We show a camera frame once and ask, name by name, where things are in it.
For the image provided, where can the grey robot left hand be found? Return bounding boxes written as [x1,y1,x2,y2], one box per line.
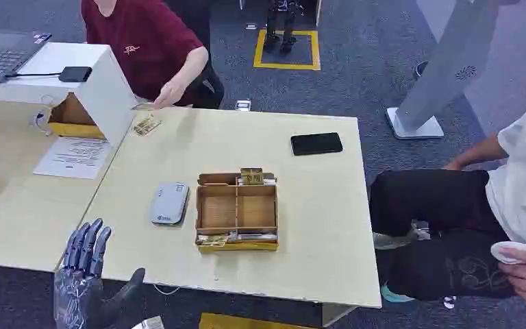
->
[53,218,147,329]

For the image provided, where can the white round cup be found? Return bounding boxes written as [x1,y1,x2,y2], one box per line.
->
[490,241,526,266]

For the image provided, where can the gold printed card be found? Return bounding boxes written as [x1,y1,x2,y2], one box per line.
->
[133,115,163,138]

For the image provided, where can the person in red top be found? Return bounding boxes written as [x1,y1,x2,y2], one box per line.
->
[79,0,226,110]

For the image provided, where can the white slanted desk box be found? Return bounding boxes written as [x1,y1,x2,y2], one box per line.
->
[0,42,140,149]

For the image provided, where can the small black device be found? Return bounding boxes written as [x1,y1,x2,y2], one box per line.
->
[58,65,94,84]

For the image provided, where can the person in white top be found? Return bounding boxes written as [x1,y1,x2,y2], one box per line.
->
[368,90,526,310]

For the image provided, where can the grey card reader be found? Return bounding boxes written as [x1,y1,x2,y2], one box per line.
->
[149,181,191,227]

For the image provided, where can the printed paper sheet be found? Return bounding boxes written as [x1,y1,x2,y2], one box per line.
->
[32,136,114,181]

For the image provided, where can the gold card standing upright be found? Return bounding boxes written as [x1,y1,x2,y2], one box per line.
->
[240,167,265,186]

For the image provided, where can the yellow floor tape square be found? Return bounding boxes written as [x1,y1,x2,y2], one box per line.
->
[252,29,322,72]

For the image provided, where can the black robot legs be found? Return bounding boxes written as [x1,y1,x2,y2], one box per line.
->
[262,0,299,54]

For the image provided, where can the wooden card box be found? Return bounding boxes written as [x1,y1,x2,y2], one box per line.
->
[194,170,280,254]

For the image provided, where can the black smartphone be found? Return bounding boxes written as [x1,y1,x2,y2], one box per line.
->
[289,132,345,157]

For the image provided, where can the row of cards in slot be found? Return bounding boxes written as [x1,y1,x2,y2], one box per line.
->
[197,232,279,247]

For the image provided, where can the yellow board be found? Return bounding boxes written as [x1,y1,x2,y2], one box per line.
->
[198,312,319,329]

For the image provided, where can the dark laptop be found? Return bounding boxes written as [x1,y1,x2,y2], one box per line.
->
[0,29,53,88]

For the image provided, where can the black shoe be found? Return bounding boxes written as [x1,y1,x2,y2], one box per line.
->
[412,60,430,82]

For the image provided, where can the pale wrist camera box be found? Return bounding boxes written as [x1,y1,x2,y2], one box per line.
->
[131,315,166,329]

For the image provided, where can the black cable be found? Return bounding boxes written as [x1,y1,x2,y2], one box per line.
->
[4,71,62,79]

